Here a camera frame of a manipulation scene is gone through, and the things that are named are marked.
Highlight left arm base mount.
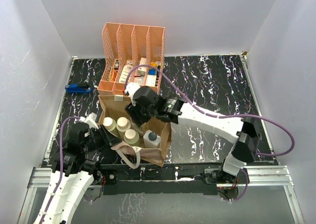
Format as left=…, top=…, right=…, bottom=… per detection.
left=92, top=169, right=118, bottom=186

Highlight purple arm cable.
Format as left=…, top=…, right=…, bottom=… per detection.
left=123, top=64, right=295, bottom=202
left=39, top=116, right=82, bottom=224

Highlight green bottle beige cap right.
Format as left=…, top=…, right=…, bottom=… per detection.
left=124, top=129, right=141, bottom=147

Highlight orange items in organizer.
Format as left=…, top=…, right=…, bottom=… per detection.
left=106, top=58, right=119, bottom=82

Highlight green bottle beige cap left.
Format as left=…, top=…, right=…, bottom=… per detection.
left=102, top=117, right=119, bottom=137

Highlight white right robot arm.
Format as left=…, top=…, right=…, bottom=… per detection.
left=123, top=83, right=260, bottom=183

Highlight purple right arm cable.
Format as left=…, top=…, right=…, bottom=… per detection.
left=123, top=64, right=295, bottom=202

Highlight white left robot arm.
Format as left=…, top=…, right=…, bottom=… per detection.
left=34, top=123, right=122, bottom=224

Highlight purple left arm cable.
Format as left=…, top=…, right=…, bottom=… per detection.
left=39, top=116, right=82, bottom=224

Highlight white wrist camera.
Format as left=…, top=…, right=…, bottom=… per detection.
left=79, top=113, right=99, bottom=130
left=123, top=82, right=140, bottom=105

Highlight pink plastic file organizer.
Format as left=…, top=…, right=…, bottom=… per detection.
left=98, top=23, right=165, bottom=95

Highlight green bottle beige cap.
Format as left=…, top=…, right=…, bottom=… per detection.
left=124, top=129, right=141, bottom=147
left=102, top=117, right=119, bottom=137
left=116, top=117, right=131, bottom=139

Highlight white medicine box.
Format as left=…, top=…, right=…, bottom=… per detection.
left=118, top=64, right=133, bottom=83

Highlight white box with icons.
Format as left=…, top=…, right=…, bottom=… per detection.
left=145, top=75, right=157, bottom=87

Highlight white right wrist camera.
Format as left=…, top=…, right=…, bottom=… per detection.
left=123, top=82, right=140, bottom=105

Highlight blue stapler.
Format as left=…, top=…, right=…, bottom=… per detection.
left=65, top=83, right=92, bottom=93

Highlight yellow blue small boxes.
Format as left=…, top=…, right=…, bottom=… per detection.
left=148, top=61, right=161, bottom=77

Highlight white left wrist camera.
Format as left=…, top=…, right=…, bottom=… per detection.
left=79, top=113, right=99, bottom=130

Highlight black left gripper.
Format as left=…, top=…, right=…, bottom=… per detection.
left=82, top=124, right=121, bottom=153

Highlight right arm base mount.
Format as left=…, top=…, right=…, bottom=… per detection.
left=200, top=168, right=250, bottom=189

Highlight brown canvas tote bag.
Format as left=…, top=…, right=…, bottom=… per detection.
left=98, top=94, right=172, bottom=167

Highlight green bottle beige cap middle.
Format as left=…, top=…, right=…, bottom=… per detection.
left=116, top=117, right=131, bottom=139

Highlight white red small box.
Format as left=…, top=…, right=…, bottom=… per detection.
left=136, top=57, right=147, bottom=76

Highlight white bottle dark grey cap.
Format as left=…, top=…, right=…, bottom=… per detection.
left=143, top=130, right=161, bottom=149

